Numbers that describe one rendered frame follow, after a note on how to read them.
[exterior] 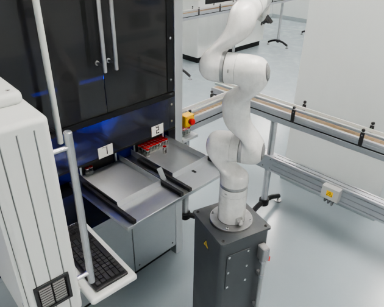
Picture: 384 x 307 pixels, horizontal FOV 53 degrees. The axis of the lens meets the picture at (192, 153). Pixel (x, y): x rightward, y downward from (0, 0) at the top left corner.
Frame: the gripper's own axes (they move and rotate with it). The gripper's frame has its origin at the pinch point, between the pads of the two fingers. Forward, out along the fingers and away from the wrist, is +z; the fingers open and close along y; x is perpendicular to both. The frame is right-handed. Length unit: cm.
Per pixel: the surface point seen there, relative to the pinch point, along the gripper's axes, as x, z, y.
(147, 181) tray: -91, 16, 14
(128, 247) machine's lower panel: -134, 52, 30
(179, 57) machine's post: -33.9, 28.3, -19.2
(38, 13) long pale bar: -65, -42, -51
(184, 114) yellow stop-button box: -54, 52, 1
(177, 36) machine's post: -27.5, 22.0, -25.7
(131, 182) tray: -97, 14, 9
